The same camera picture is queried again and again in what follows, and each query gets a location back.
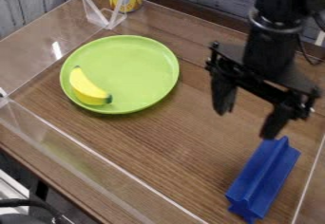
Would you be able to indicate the yellow toy banana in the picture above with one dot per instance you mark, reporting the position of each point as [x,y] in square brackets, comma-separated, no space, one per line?
[86,90]

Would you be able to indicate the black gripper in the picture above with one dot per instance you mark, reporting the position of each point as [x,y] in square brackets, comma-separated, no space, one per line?
[262,69]

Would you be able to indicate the green plastic plate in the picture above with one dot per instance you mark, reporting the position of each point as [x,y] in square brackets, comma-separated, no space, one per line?
[132,67]

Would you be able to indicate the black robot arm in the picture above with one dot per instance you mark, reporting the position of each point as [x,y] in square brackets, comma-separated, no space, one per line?
[277,8]

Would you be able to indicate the blue cross-shaped block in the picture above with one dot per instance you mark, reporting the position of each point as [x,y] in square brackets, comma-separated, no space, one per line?
[261,179]

